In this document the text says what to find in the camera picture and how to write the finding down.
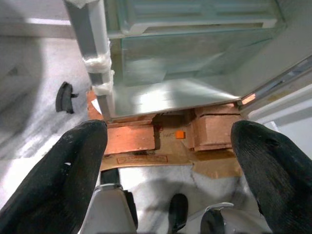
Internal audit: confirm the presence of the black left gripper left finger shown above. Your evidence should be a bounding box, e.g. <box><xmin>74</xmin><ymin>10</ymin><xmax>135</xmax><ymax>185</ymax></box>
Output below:
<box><xmin>0</xmin><ymin>119</ymin><xmax>108</xmax><ymax>234</ymax></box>

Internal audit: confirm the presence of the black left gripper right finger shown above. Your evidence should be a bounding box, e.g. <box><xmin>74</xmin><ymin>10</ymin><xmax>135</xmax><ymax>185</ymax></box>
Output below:
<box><xmin>230</xmin><ymin>120</ymin><xmax>312</xmax><ymax>234</ymax></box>

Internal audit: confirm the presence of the fridge door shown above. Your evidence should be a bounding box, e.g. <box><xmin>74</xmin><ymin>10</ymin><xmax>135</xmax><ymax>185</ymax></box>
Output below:
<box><xmin>240</xmin><ymin>55</ymin><xmax>312</xmax><ymax>129</ymax></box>

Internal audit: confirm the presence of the open silver fridge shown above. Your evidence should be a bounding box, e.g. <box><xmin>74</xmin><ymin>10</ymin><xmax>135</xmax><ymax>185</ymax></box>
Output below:
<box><xmin>62</xmin><ymin>0</ymin><xmax>312</xmax><ymax>123</ymax></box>

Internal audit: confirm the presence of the glass fridge shelf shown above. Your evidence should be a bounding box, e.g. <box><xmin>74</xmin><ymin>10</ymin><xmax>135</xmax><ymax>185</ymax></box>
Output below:
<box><xmin>107</xmin><ymin>23</ymin><xmax>286</xmax><ymax>43</ymax></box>

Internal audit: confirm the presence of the clear fridge drawer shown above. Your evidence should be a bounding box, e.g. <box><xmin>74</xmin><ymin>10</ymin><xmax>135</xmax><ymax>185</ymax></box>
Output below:
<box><xmin>104</xmin><ymin>0</ymin><xmax>285</xmax><ymax>36</ymax></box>

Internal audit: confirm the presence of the robot left leg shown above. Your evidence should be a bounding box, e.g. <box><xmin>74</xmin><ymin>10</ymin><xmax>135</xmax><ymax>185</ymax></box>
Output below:
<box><xmin>80</xmin><ymin>169</ymin><xmax>139</xmax><ymax>234</ymax></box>

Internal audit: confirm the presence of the black curved floor object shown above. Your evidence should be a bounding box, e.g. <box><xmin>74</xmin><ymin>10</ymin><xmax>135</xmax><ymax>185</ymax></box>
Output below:
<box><xmin>55</xmin><ymin>81</ymin><xmax>79</xmax><ymax>115</ymax></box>

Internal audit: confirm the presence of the white tape wrap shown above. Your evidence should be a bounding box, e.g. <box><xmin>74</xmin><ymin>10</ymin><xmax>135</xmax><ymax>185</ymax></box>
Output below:
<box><xmin>83</xmin><ymin>54</ymin><xmax>113</xmax><ymax>74</ymax></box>
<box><xmin>92</xmin><ymin>70</ymin><xmax>115</xmax><ymax>96</ymax></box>

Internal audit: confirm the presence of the brown cardboard sheet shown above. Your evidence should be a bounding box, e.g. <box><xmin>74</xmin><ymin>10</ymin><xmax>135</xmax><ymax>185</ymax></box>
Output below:
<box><xmin>86</xmin><ymin>91</ymin><xmax>244</xmax><ymax>179</ymax></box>

